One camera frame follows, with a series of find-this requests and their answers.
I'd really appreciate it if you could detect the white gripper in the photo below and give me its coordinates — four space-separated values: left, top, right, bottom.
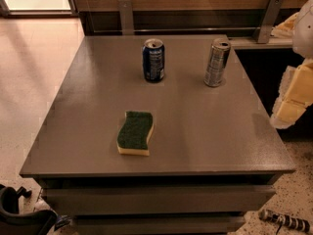
270 0 313 129

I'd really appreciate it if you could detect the silver redbull can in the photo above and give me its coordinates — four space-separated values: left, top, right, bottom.
204 38 231 87

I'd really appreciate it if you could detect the blue soda can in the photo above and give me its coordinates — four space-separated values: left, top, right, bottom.
142 38 165 82

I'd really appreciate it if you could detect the grey drawer cabinet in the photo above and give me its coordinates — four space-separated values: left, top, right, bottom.
21 35 294 221

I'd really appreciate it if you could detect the green yellow sponge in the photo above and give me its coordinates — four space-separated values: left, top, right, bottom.
116 111 154 157

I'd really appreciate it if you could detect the grey lower drawer front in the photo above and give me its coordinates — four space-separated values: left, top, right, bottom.
75 215 245 235

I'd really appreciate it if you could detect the grey drawer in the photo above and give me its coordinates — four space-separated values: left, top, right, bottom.
75 215 245 235
43 185 275 215

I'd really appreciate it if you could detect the grey upper drawer front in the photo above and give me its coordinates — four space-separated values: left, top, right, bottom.
43 185 275 215

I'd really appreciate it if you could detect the right metal bracket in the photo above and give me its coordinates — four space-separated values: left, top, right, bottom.
253 0 284 44

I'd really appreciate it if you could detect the metal bracket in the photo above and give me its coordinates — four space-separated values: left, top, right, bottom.
253 0 284 44
118 0 134 35

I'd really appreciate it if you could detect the black white striped handle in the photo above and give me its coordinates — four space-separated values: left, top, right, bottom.
258 209 313 235

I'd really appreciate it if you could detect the left metal bracket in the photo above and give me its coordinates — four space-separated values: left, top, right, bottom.
118 0 134 35

